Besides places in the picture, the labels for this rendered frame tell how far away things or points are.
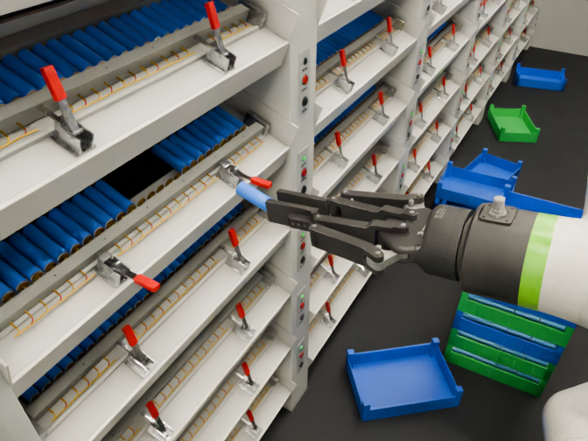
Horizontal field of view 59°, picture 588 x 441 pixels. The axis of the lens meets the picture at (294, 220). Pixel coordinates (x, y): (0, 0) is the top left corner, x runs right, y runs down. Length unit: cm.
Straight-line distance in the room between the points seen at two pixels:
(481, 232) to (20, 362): 52
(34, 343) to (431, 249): 47
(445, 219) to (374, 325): 135
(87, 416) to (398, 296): 135
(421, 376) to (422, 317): 25
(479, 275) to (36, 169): 45
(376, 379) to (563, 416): 73
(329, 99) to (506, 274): 74
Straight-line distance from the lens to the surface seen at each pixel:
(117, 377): 87
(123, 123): 66
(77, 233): 76
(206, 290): 96
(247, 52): 84
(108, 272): 73
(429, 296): 199
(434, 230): 52
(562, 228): 51
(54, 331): 70
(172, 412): 106
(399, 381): 172
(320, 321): 169
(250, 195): 65
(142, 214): 77
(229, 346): 113
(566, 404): 113
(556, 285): 50
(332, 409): 165
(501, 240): 50
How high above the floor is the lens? 140
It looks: 38 degrees down
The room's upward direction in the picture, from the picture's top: straight up
